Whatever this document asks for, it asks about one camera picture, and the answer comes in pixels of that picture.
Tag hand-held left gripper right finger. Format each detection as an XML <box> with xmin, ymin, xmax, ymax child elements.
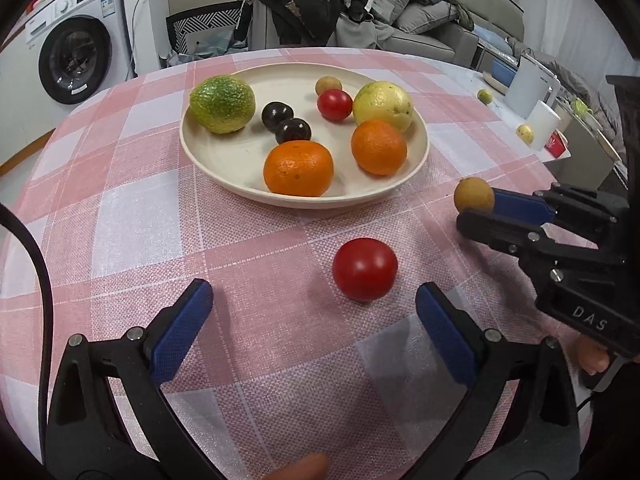
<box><xmin>400</xmin><ymin>282</ymin><xmax>582</xmax><ymax>480</ymax></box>

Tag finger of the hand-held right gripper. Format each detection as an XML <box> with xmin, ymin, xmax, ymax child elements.
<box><xmin>456</xmin><ymin>209</ymin><xmax>601</xmax><ymax>287</ymax></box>
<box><xmin>491</xmin><ymin>182</ymin><xmax>630</xmax><ymax>242</ymax></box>

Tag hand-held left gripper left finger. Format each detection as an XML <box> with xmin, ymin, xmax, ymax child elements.
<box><xmin>42</xmin><ymin>279</ymin><xmax>221</xmax><ymax>480</ymax></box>

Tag large red tomato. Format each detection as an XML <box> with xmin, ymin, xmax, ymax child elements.
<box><xmin>332</xmin><ymin>238</ymin><xmax>399</xmax><ymax>303</ymax></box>

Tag large yellow guava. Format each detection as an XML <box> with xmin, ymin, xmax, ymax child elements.
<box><xmin>352</xmin><ymin>81</ymin><xmax>414</xmax><ymax>134</ymax></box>

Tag cream round plate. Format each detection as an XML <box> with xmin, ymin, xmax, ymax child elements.
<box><xmin>179</xmin><ymin>63</ymin><xmax>431</xmax><ymax>209</ymax></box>

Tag orange mandarin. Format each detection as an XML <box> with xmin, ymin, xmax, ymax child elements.
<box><xmin>350</xmin><ymin>119</ymin><xmax>408</xmax><ymax>177</ymax></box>
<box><xmin>263</xmin><ymin>140</ymin><xmax>334</xmax><ymax>198</ymax></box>

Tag dark brown round fruit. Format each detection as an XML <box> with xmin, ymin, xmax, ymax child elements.
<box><xmin>261</xmin><ymin>101</ymin><xmax>294</xmax><ymax>129</ymax></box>
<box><xmin>274</xmin><ymin>117</ymin><xmax>312</xmax><ymax>144</ymax></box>

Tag person's right hand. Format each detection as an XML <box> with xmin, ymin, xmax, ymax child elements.
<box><xmin>572</xmin><ymin>337</ymin><xmax>613</xmax><ymax>376</ymax></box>

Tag person's left hand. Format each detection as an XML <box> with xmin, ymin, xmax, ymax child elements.
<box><xmin>262</xmin><ymin>454</ymin><xmax>329</xmax><ymax>480</ymax></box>

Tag white plastic cup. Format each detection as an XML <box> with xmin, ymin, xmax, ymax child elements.
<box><xmin>527</xmin><ymin>100</ymin><xmax>562</xmax><ymax>151</ymax></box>

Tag pink checked tablecloth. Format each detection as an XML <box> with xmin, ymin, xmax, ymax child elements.
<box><xmin>0</xmin><ymin>47</ymin><xmax>601</xmax><ymax>480</ymax></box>

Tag white kettle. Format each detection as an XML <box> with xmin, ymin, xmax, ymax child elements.
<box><xmin>505</xmin><ymin>54</ymin><xmax>561</xmax><ymax>118</ymax></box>

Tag blue box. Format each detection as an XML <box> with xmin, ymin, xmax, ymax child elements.
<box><xmin>492</xmin><ymin>57</ymin><xmax>517</xmax><ymax>87</ymax></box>

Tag marble side table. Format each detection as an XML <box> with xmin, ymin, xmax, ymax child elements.
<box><xmin>450</xmin><ymin>60</ymin><xmax>626</xmax><ymax>186</ymax></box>

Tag grey sofa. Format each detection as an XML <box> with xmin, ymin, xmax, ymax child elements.
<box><xmin>375</xmin><ymin>0</ymin><xmax>526</xmax><ymax>68</ymax></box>

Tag small red tomato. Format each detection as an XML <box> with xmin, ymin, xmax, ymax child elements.
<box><xmin>316</xmin><ymin>89</ymin><xmax>354</xmax><ymax>122</ymax></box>

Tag green speckled guava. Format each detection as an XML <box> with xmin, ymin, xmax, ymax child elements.
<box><xmin>189</xmin><ymin>75</ymin><xmax>256</xmax><ymax>135</ymax></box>

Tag crumpled plastic bags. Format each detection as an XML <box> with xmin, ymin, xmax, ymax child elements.
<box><xmin>167</xmin><ymin>25</ymin><xmax>251</xmax><ymax>68</ymax></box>

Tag white washing machine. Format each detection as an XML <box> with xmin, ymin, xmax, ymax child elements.
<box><xmin>22</xmin><ymin>0</ymin><xmax>136</xmax><ymax>106</ymax></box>

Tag pile of dark clothes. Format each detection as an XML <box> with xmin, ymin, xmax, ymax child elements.
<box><xmin>235</xmin><ymin>0</ymin><xmax>386</xmax><ymax>48</ymax></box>

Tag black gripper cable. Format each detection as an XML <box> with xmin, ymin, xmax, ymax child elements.
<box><xmin>0</xmin><ymin>204</ymin><xmax>53</xmax><ymax>411</ymax></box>

